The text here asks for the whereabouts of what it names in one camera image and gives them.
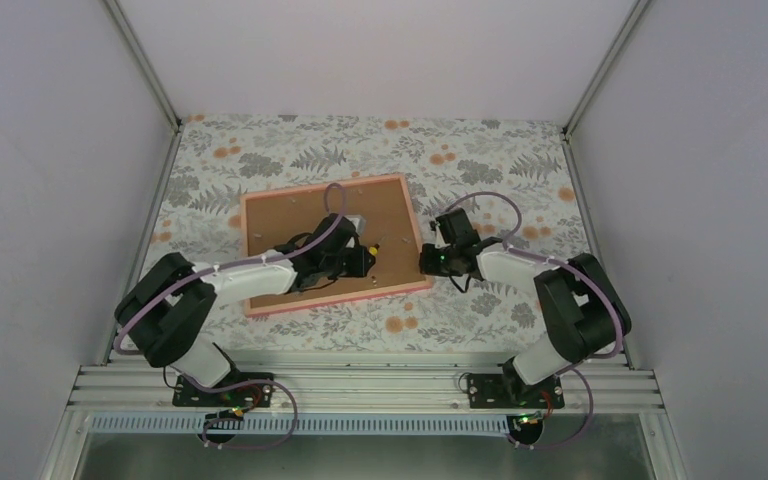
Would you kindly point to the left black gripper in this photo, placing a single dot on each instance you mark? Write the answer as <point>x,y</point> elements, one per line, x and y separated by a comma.
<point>359,266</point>

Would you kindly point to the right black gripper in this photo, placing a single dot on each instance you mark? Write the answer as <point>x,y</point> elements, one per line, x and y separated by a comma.
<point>428,263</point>

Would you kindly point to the yellow screwdriver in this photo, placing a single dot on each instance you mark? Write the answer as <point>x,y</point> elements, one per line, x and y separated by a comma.
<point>375,247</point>

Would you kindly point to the pink picture frame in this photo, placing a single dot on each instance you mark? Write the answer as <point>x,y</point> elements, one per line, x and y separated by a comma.
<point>382,200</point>

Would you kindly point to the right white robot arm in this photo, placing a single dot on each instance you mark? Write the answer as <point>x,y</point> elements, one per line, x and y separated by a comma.
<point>582,313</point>

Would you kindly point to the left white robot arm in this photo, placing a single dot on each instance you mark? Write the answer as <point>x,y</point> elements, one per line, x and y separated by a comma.
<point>162,317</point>

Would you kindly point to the floral table mat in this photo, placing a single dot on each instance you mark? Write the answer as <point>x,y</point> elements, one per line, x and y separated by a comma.
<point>511,177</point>

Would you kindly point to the aluminium mounting rail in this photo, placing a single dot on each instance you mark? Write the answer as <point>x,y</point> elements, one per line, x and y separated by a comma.
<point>368,382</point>

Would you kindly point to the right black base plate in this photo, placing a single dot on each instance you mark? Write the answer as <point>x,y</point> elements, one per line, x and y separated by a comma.
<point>506,390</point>

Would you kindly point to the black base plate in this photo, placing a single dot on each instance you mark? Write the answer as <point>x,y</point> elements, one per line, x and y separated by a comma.
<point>506,390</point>
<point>187,395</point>

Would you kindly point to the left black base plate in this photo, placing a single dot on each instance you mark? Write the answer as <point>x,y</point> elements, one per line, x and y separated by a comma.
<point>187,395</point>

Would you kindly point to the grey slotted cable duct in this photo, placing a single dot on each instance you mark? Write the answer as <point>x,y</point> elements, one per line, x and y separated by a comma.
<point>306,424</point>

